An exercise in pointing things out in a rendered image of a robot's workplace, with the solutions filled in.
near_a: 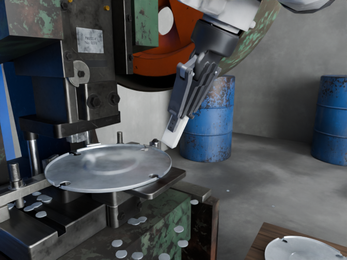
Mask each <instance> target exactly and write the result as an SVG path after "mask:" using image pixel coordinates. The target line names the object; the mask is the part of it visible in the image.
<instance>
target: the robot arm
mask: <svg viewBox="0 0 347 260"><path fill-rule="evenodd" d="M177 1H179V2H181V3H183V4H185V5H187V6H190V7H192V8H194V9H197V10H199V11H201V12H202V13H203V17H202V19H203V20H202V19H199V20H197V22H196V24H195V27H194V29H193V32H192V35H191V41H192V42H193V43H194V44H195V48H194V49H193V51H192V53H191V54H190V56H189V59H188V62H187V63H186V64H182V63H181V62H180V63H178V65H177V71H176V79H175V83H174V86H173V90H172V94H171V98H170V101H169V105H168V109H167V111H168V112H169V113H171V114H172V115H171V117H170V120H169V122H168V125H167V127H166V129H165V132H164V135H163V137H162V139H161V141H162V142H163V143H165V144H166V145H168V146H169V147H170V148H172V149H173V148H175V147H176V146H177V143H178V141H179V139H180V137H181V135H182V132H183V130H184V128H185V126H186V124H187V121H188V119H189V118H191V119H193V118H194V117H195V116H194V115H193V114H192V113H193V112H194V113H196V111H197V110H198V108H199V106H200V105H201V103H202V101H203V99H204V98H205V96H206V94H207V93H208V91H209V89H210V87H211V86H212V84H213V82H214V80H215V79H216V78H217V76H218V75H219V73H220V72H221V70H222V69H221V68H220V67H218V64H219V62H220V58H221V56H223V57H230V56H231V55H232V53H233V51H234V49H235V47H236V45H237V43H238V41H239V39H240V38H239V36H238V35H237V34H238V32H239V30H240V29H241V30H244V31H248V29H249V28H254V26H255V24H256V22H255V21H253V19H254V17H255V15H256V13H257V11H258V9H259V7H260V4H261V1H262V0H177ZM276 1H278V2H279V3H280V4H281V5H282V6H283V7H284V8H286V9H288V10H289V11H291V12H293V13H300V14H307V13H315V12H317V11H319V10H321V9H324V8H326V7H328V6H330V5H331V4H332V3H333V2H334V1H335V0H276Z"/></svg>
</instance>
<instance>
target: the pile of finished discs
mask: <svg viewBox="0 0 347 260"><path fill-rule="evenodd" d="M264 256H265V260H347V257H345V256H342V254H341V253H340V251H338V250H337V249H335V248H333V247H331V246H329V245H327V244H325V243H323V242H320V241H317V240H314V239H311V238H307V237H300V236H284V238H282V239H279V238H276V239H274V240H272V241H271V242H270V243H269V244H268V245H267V247H266V249H265V255H264Z"/></svg>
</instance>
